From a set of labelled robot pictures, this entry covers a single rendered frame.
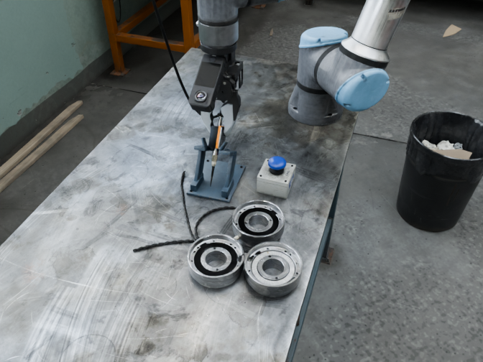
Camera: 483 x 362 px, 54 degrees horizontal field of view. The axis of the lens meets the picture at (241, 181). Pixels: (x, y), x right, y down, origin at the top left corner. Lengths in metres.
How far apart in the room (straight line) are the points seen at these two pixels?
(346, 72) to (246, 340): 0.62
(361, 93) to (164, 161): 0.49
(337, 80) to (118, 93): 2.13
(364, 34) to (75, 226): 0.74
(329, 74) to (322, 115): 0.16
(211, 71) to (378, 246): 1.35
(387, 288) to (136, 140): 1.16
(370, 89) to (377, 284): 1.02
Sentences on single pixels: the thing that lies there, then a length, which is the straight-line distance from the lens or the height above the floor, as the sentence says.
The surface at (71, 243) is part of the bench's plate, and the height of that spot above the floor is 0.80.
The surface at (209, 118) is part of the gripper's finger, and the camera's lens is 1.02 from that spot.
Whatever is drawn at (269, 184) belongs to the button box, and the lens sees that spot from 1.04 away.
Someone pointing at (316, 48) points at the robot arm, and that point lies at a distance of 1.20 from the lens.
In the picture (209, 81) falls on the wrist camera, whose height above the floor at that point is 1.07.
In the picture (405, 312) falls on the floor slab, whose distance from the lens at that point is 1.92.
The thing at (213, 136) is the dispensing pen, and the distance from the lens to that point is 1.02.
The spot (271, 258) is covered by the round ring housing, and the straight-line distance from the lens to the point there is 0.90.
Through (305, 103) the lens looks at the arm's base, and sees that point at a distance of 1.27.
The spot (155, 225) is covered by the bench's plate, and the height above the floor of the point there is 0.80.
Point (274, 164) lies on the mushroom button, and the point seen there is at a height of 0.87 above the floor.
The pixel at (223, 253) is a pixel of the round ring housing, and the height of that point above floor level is 0.83.
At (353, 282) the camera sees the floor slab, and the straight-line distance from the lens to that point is 1.95.
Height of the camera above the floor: 1.52
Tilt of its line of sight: 41 degrees down
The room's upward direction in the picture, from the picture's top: straight up
